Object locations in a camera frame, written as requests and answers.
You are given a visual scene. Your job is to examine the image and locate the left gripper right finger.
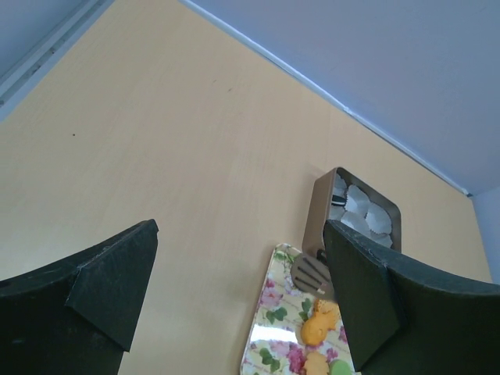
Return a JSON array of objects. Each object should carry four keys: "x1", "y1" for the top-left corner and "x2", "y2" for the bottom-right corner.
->
[{"x1": 323, "y1": 220, "x2": 499, "y2": 374}]

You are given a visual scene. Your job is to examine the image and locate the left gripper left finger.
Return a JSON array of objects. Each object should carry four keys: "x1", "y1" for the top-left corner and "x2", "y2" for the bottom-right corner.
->
[{"x1": 1, "y1": 220, "x2": 159, "y2": 374}]

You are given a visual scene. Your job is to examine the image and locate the orange round biscuit top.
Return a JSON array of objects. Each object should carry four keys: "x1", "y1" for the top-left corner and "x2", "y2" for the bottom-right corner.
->
[{"x1": 314, "y1": 298, "x2": 338, "y2": 314}]

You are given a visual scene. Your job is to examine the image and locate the orange fish cookie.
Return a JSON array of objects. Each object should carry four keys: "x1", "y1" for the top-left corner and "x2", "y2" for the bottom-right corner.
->
[{"x1": 301, "y1": 305, "x2": 341, "y2": 347}]

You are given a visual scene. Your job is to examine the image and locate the metal tongs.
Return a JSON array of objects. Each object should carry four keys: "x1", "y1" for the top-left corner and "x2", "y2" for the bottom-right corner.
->
[{"x1": 291, "y1": 253, "x2": 337, "y2": 302}]

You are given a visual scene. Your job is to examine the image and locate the black sandwich cookie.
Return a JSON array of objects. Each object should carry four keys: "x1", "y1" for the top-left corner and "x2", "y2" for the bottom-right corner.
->
[{"x1": 331, "y1": 195, "x2": 347, "y2": 207}]

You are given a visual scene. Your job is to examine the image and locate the green sandwich cookie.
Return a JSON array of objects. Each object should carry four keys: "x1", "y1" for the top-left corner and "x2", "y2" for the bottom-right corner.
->
[{"x1": 329, "y1": 359, "x2": 352, "y2": 375}]

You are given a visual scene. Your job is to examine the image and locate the orange flower cookie left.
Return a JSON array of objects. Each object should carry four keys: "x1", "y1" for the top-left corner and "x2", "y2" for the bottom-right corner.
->
[{"x1": 303, "y1": 352, "x2": 330, "y2": 375}]

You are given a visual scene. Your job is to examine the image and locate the floral serving tray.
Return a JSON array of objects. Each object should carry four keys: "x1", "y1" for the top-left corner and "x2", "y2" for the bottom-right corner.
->
[{"x1": 240, "y1": 244, "x2": 355, "y2": 374}]

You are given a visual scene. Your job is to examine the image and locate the brown cookie tin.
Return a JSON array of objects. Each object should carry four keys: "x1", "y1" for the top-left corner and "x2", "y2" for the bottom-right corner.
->
[{"x1": 302, "y1": 167, "x2": 402, "y2": 256}]

